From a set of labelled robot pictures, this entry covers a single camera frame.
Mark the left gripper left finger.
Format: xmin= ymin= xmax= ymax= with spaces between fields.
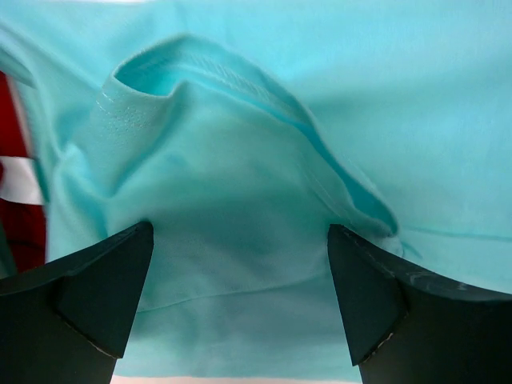
xmin=1 ymin=222 xmax=154 ymax=383

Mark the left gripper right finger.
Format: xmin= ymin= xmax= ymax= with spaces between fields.
xmin=327 ymin=225 xmax=511 ymax=383

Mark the teal polo shirt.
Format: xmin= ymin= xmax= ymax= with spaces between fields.
xmin=1 ymin=1 xmax=511 ymax=381

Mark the folded red t shirt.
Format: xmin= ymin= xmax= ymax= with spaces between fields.
xmin=1 ymin=74 xmax=46 ymax=272

